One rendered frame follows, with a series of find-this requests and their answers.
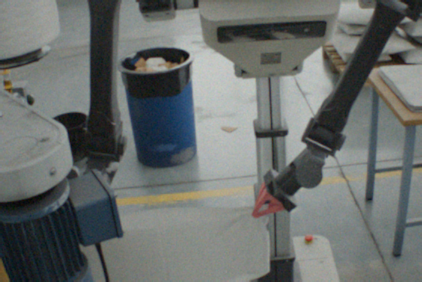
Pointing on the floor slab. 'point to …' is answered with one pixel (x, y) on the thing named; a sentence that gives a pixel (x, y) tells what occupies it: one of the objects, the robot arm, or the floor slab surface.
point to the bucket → (74, 131)
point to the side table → (411, 120)
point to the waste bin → (161, 106)
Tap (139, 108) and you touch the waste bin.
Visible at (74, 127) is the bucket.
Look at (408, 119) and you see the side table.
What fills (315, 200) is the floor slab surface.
